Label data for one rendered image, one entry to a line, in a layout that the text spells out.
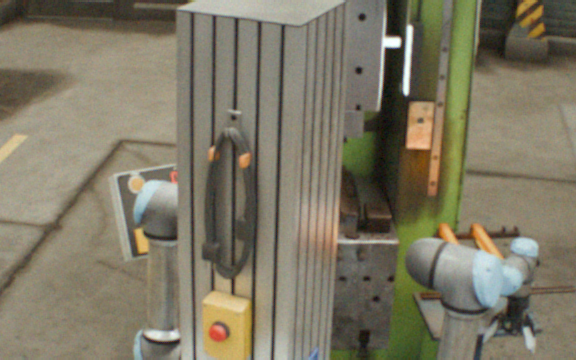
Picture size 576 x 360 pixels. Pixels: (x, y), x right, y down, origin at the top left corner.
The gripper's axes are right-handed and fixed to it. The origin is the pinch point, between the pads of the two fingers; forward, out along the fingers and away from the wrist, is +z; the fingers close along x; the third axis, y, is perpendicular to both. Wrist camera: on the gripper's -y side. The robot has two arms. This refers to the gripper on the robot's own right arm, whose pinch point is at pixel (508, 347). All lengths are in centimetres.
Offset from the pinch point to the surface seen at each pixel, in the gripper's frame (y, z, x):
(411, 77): -69, -52, -56
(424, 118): -73, -37, -52
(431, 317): -44, 23, -34
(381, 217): -56, -4, -59
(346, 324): -46, 36, -66
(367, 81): -53, -53, -66
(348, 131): -50, -36, -71
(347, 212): -52, -6, -70
